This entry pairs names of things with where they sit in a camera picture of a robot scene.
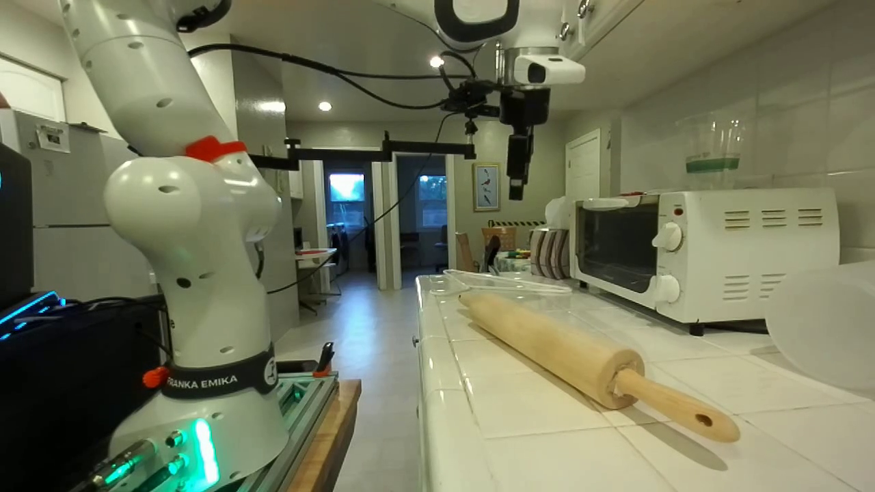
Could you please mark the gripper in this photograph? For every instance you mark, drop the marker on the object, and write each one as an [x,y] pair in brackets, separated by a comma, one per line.
[525,106]

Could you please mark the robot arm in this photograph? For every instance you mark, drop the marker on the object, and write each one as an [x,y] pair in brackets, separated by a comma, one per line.
[195,205]

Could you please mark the white room door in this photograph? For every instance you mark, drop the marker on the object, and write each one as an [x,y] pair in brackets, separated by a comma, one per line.
[583,167]

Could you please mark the toaster oven door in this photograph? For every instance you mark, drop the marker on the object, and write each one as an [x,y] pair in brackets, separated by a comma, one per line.
[615,246]

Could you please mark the framed picture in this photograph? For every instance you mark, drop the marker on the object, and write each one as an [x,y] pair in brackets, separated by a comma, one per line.
[486,186]

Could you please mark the window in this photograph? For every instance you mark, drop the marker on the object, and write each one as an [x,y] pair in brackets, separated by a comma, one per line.
[346,186]
[433,201]

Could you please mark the stack of striped plates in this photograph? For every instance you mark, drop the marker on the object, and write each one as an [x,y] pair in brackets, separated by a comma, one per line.
[550,253]

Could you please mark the clear plastic measuring cup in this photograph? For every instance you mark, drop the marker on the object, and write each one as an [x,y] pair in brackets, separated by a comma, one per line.
[712,154]

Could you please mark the white toaster oven knob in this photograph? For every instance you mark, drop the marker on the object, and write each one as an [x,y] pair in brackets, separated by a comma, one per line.
[666,289]
[668,237]

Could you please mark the wooden rolling pin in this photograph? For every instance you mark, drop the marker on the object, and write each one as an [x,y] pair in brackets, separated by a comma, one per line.
[560,348]

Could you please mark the white folding table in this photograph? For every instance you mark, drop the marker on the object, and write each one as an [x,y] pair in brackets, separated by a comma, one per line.
[316,258]

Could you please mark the white toaster oven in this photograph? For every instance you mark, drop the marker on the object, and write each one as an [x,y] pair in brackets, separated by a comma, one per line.
[745,253]

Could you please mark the translucent plastic bowl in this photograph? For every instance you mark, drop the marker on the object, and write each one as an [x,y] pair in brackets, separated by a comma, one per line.
[827,321]

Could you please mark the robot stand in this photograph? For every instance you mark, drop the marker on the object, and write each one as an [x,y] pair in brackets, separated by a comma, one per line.
[328,430]

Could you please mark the grey refrigerator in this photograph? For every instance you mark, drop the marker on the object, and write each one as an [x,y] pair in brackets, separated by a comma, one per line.
[75,219]

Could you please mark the black monitor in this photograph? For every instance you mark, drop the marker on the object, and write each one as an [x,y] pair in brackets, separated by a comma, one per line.
[14,225]

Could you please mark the black computer case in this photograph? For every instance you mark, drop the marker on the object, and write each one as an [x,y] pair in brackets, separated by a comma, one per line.
[68,396]

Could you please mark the white wall cabinet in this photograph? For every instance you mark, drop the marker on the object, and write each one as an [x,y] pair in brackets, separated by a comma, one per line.
[605,20]

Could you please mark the camera on mount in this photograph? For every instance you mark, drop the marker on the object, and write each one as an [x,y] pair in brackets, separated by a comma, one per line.
[342,153]

